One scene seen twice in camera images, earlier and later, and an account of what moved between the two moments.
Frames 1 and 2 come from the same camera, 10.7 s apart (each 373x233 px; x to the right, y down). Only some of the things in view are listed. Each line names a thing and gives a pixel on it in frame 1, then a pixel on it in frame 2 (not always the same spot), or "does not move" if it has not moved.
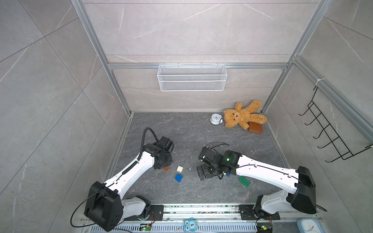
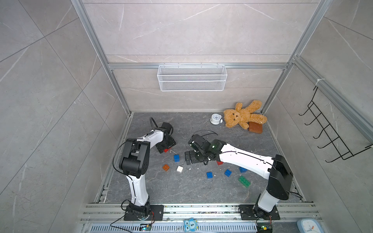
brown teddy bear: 244,116 does not move
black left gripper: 170,162 -> 173,143
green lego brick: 244,181 does not move
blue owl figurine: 191,225 does not move
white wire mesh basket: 192,77 does not move
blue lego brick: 178,177 -> 177,158
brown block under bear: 255,127 does not move
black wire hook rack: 343,150 does not move
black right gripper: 206,174 -> 192,154
